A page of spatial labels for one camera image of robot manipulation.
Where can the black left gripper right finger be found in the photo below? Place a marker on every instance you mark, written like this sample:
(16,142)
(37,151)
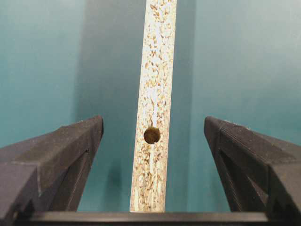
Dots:
(259,173)

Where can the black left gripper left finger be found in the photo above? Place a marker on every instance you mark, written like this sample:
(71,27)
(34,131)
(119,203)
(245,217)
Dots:
(48,172)

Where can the white particle board plank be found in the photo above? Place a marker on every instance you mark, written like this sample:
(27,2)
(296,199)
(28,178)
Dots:
(148,188)

